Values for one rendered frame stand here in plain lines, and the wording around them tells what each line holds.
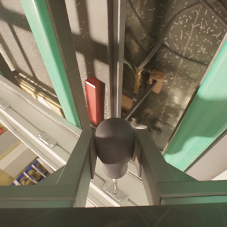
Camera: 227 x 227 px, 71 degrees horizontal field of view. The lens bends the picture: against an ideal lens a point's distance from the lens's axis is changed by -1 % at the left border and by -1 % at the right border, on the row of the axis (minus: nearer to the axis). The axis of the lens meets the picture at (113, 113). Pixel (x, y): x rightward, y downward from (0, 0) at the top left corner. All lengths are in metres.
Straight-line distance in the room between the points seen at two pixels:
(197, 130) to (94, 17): 0.47
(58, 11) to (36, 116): 0.28
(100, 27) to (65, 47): 0.31
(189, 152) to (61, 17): 0.22
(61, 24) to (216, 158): 0.25
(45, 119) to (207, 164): 0.35
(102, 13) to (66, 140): 0.36
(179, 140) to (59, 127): 0.29
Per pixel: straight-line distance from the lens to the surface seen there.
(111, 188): 0.33
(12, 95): 0.54
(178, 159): 0.23
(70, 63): 0.27
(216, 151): 0.21
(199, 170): 0.25
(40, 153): 0.89
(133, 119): 1.19
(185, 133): 0.18
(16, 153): 9.77
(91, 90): 0.70
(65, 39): 0.25
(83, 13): 0.59
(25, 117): 0.46
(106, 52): 0.58
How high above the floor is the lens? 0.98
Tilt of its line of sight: 30 degrees down
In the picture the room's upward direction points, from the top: 137 degrees counter-clockwise
